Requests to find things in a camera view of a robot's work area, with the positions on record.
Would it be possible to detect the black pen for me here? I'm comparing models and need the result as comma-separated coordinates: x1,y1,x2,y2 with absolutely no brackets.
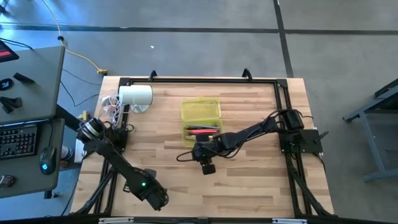
185,124,221,130

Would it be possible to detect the yellow-green translucent supply box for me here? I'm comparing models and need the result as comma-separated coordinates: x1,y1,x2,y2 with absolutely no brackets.
180,96,224,148

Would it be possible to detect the white cylinder device on stand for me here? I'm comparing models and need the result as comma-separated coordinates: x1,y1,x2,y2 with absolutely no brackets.
118,84,154,114

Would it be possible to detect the drink can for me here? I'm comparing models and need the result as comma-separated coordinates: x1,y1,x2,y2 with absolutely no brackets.
60,144,74,162

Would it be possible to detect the black mouse with blue light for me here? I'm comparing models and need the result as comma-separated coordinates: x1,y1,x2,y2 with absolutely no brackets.
39,145,58,176

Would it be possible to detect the black keyboard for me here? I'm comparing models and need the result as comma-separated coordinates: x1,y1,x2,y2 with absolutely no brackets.
0,123,39,161

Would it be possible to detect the small dark round object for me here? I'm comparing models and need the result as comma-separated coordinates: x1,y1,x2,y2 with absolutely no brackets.
0,174,16,189

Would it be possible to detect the grey desk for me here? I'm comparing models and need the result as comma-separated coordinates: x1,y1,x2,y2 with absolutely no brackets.
0,45,67,200

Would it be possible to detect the grey metal cart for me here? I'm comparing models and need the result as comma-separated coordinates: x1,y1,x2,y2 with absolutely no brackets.
342,77,398,184

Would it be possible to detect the black clamp part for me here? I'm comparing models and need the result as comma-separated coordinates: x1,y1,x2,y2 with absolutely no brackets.
0,96,24,114

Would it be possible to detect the small black block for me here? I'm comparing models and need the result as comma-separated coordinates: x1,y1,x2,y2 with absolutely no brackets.
12,72,36,85

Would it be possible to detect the round black coaster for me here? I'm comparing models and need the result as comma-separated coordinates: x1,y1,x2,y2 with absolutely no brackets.
0,78,14,91

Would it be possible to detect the black tablet with red screen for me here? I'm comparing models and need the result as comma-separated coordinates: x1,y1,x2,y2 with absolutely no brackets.
0,39,20,63

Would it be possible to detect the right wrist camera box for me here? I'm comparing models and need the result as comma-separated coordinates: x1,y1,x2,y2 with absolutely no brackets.
200,158,217,176

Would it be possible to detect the silver metal bracket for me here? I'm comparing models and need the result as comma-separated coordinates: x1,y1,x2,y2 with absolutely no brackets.
98,217,135,224
272,218,308,224

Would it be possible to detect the black aluminium table frame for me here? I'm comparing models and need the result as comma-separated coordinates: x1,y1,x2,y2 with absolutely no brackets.
70,77,335,224

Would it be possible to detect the white cable bundle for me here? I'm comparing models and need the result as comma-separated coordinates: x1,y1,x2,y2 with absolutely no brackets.
100,89,126,126

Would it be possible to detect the yellow power cable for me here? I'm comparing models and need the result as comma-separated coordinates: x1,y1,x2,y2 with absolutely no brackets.
41,0,109,76

